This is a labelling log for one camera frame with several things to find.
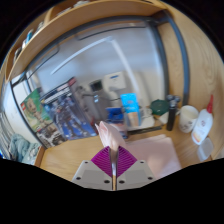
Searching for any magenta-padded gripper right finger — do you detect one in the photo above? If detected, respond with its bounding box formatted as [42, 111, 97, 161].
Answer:
[116, 145, 157, 191]

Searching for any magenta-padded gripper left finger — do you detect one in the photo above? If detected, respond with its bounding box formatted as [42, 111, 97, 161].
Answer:
[71, 146, 115, 192]

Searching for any pink towel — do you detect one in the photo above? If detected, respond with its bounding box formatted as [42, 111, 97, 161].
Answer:
[94, 120, 183, 180]

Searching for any small blue box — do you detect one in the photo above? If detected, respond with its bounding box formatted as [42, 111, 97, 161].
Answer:
[105, 106, 126, 130]

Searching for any blue robot model box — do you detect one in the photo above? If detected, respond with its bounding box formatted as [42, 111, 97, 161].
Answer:
[39, 76, 99, 141]

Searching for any light blue carton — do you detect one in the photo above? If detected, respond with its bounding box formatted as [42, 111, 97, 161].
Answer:
[119, 92, 142, 128]

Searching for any green round tin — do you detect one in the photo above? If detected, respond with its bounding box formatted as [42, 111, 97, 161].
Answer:
[149, 98, 171, 117]

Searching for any clear plastic container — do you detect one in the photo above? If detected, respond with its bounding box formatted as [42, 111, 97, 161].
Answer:
[196, 137, 215, 163]

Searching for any bed with teal blanket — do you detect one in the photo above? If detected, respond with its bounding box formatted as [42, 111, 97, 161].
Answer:
[7, 132, 42, 166]

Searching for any white mug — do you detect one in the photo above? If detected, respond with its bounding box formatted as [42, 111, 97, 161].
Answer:
[178, 104, 200, 134]

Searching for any clear bottle with black cap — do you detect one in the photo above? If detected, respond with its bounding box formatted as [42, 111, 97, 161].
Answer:
[89, 79, 108, 124]

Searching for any white glue bottle red cap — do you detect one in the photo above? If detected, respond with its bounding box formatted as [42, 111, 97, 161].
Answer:
[191, 94, 215, 146]

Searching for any green toy set box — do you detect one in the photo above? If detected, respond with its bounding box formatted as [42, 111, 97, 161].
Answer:
[20, 87, 68, 149]

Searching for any white desk lamp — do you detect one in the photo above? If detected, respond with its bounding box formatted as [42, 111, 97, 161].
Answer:
[50, 35, 142, 103]

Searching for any wooden shelf unit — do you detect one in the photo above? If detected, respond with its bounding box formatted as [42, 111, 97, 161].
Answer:
[4, 0, 172, 82]

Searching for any white wall device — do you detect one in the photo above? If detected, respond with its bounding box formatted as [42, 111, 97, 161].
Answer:
[102, 71, 128, 93]

